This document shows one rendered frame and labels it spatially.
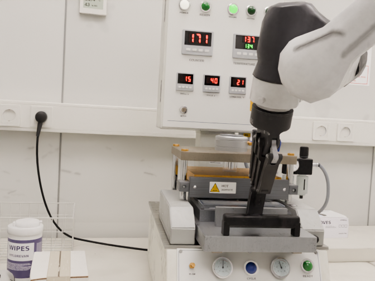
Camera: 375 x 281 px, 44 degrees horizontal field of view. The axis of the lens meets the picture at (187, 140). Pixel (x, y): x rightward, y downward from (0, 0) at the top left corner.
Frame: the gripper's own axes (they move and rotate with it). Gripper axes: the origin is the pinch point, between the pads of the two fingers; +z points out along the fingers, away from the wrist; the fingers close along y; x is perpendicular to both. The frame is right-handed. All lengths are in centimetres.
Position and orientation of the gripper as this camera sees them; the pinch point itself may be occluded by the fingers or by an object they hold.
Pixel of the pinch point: (255, 203)
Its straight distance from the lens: 93.0
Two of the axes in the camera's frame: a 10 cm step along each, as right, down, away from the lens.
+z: -1.0, 9.2, 3.8
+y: 1.1, 3.9, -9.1
